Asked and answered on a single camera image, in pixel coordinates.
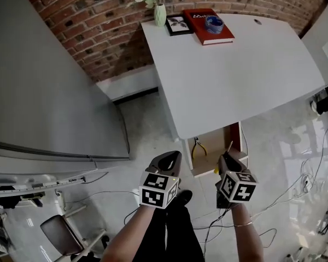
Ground person's right forearm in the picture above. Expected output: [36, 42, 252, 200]
[231, 203, 265, 262]

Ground yellow-handled screwdriver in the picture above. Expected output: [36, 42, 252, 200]
[213, 140, 233, 174]

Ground yellow-handled pliers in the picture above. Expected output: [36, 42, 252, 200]
[191, 136, 208, 160]

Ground person's left forearm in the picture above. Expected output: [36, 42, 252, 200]
[102, 205, 156, 262]

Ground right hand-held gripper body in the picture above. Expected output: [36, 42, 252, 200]
[215, 153, 259, 209]

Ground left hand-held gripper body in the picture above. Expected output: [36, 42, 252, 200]
[138, 150, 183, 210]

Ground brown seat chair white legs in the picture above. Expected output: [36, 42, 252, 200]
[40, 214, 110, 262]

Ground person's right black shoe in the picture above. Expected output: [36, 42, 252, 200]
[177, 189, 194, 206]

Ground white low ledge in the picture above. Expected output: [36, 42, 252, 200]
[96, 65, 161, 103]

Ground black picture frame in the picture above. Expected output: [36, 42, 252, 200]
[165, 14, 195, 37]

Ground red book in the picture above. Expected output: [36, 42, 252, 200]
[183, 8, 235, 46]

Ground blue tape roll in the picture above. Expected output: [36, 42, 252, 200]
[204, 15, 225, 34]

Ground black floor cable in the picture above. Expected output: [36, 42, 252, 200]
[192, 209, 277, 248]

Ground person's black trousers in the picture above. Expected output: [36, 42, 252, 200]
[133, 200, 206, 262]

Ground grey table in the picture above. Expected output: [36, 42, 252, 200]
[0, 0, 131, 199]

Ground white cabinet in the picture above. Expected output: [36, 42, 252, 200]
[300, 0, 328, 87]

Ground white desk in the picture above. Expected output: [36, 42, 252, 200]
[140, 13, 327, 141]

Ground pale green vase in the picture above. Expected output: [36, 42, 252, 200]
[153, 3, 167, 28]

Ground white desk cable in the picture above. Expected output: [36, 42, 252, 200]
[239, 126, 250, 160]

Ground wooden drawer with white front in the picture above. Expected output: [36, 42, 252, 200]
[183, 121, 249, 178]

